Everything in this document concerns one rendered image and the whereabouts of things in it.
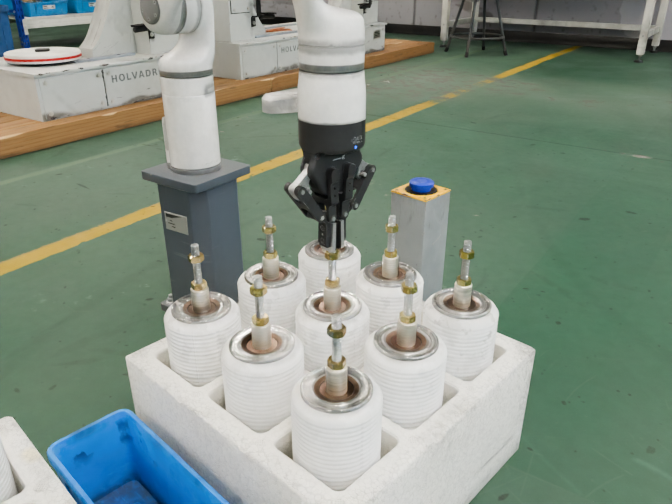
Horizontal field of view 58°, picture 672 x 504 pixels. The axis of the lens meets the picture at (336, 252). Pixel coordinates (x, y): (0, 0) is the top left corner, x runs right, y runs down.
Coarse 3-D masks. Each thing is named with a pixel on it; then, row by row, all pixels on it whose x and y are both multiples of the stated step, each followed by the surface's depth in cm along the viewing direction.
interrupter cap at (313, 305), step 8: (312, 296) 79; (320, 296) 79; (344, 296) 79; (352, 296) 79; (304, 304) 77; (312, 304) 77; (320, 304) 77; (344, 304) 77; (352, 304) 77; (360, 304) 77; (312, 312) 75; (320, 312) 75; (328, 312) 76; (336, 312) 76; (344, 312) 75; (352, 312) 75; (320, 320) 74; (328, 320) 74; (344, 320) 74
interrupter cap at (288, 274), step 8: (256, 264) 87; (280, 264) 87; (288, 264) 87; (248, 272) 85; (256, 272) 85; (280, 272) 85; (288, 272) 85; (296, 272) 85; (248, 280) 82; (264, 280) 83; (272, 280) 83; (280, 280) 83; (288, 280) 83; (272, 288) 81
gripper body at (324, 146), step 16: (304, 128) 65; (320, 128) 63; (336, 128) 63; (352, 128) 64; (304, 144) 65; (320, 144) 64; (336, 144) 64; (352, 144) 65; (304, 160) 66; (320, 160) 66; (336, 160) 68; (352, 160) 69; (320, 176) 67; (320, 192) 68
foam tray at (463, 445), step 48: (144, 384) 78; (480, 384) 74; (528, 384) 83; (192, 432) 72; (240, 432) 66; (288, 432) 67; (384, 432) 67; (432, 432) 67; (480, 432) 75; (240, 480) 67; (288, 480) 60; (384, 480) 60; (432, 480) 68; (480, 480) 80
